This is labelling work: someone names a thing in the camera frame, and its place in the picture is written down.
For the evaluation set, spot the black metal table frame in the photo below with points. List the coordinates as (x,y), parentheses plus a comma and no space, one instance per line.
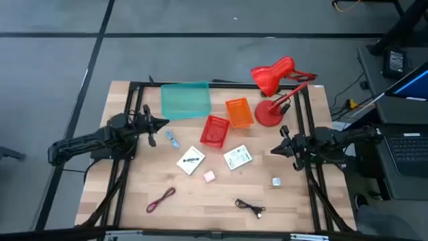
(147,83)

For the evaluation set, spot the grey office chair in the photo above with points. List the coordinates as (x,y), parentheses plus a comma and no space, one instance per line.
(384,221)

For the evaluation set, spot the pale pink wall charger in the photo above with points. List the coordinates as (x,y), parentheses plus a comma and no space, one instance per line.
(209,176)

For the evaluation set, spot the black stand leg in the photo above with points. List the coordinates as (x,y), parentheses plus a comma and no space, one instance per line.
(401,26)

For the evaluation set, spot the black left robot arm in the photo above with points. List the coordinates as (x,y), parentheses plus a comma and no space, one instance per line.
(83,139)

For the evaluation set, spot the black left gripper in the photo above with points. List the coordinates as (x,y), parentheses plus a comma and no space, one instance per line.
(143,125)

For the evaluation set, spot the black power adapter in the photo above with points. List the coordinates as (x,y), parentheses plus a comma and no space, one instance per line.
(396,62)

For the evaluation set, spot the red lamp base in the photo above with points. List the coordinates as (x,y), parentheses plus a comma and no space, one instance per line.
(269,114)

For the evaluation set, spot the white card reader box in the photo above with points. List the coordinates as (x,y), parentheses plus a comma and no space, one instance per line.
(190,160)

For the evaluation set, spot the white box with fine print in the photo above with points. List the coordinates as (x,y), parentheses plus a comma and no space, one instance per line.
(237,157)

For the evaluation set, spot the orange slotted plastic basket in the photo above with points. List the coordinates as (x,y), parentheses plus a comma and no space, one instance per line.
(239,114)

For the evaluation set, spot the small silver white block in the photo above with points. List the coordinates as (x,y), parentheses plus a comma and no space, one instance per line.
(276,181)

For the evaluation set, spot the black laptop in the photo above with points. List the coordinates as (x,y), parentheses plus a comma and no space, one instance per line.
(408,150)

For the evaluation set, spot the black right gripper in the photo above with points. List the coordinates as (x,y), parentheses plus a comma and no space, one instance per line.
(301,147)

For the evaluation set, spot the teal translucent plastic bin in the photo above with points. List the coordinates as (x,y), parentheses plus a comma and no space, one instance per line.
(185,100)

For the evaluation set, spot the grey chair leg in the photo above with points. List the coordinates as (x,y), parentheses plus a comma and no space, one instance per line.
(11,154)

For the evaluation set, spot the red slotted plastic basket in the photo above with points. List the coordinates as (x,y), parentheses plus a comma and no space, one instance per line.
(214,132)

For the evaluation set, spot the dark grey side desk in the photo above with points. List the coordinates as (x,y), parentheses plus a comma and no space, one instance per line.
(371,67)

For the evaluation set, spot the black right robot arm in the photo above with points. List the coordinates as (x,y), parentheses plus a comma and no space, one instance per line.
(351,134)

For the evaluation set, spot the monitor with blue screen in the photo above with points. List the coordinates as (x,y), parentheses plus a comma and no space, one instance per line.
(414,83)

